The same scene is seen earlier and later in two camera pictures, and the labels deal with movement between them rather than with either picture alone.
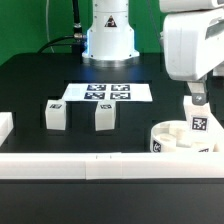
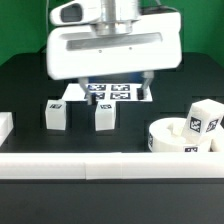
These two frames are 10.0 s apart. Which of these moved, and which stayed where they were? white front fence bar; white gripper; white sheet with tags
Moved: white gripper
Stayed: white sheet with tags; white front fence bar
